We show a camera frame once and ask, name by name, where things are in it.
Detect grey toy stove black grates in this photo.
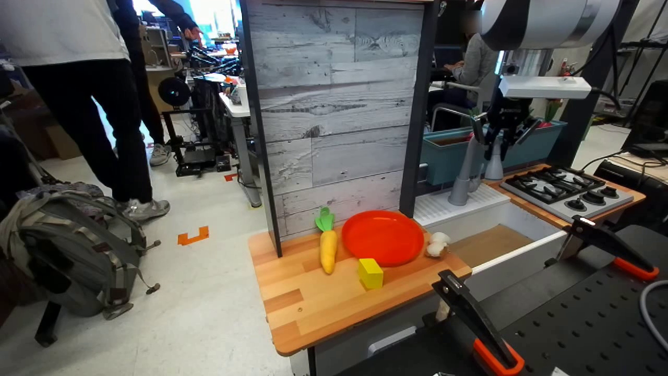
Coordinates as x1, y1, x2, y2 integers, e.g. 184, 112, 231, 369
500, 165, 637, 223

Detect grey backpack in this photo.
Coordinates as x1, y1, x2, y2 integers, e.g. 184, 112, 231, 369
0, 181, 163, 319

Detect wooden counter around stove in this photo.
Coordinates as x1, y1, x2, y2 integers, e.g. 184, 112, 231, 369
487, 162, 648, 231

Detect black filament spool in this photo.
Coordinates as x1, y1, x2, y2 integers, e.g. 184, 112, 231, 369
157, 72, 191, 109

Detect white work table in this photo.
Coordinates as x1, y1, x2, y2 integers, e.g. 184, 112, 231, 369
217, 76, 262, 208

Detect white wood backdrop panel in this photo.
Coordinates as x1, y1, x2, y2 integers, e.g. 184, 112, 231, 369
248, 0, 426, 242

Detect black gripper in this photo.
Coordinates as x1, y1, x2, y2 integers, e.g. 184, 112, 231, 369
473, 93, 542, 153

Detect black frame post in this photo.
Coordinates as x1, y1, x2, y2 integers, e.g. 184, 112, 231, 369
398, 0, 439, 217
238, 0, 283, 258

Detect orange floor tape mark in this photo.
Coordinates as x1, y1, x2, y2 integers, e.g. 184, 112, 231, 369
175, 223, 210, 248

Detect white toy garlic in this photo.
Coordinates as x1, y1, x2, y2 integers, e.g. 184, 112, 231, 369
423, 229, 451, 258

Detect wooden butcher block countertop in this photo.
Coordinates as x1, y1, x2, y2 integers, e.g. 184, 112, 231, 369
248, 228, 473, 360

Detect toy carrot with green top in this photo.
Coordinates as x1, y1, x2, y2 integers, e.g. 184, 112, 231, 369
314, 204, 340, 275

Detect orange plastic plate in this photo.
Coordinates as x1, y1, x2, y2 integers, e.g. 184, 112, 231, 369
340, 208, 428, 269

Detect yellow toy block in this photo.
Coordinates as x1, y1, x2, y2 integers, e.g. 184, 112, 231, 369
356, 256, 386, 293

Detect person in dark clothes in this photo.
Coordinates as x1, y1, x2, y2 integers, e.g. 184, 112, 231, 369
106, 0, 205, 168

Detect seated person grey shirt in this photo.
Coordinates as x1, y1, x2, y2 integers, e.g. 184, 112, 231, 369
445, 0, 500, 107

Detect black clamp orange handle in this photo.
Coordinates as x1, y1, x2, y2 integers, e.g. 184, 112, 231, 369
556, 215, 661, 284
429, 269, 529, 376

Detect person white shirt black trousers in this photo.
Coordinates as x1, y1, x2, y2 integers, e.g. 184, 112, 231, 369
0, 0, 173, 225

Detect white toy kitchen sink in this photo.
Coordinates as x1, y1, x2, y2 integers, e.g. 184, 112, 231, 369
413, 183, 570, 279

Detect grey cable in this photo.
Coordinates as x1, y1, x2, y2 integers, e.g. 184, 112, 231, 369
637, 278, 668, 331

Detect grey toy kitchen tap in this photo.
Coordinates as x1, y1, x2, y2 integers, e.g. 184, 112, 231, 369
447, 132, 508, 208

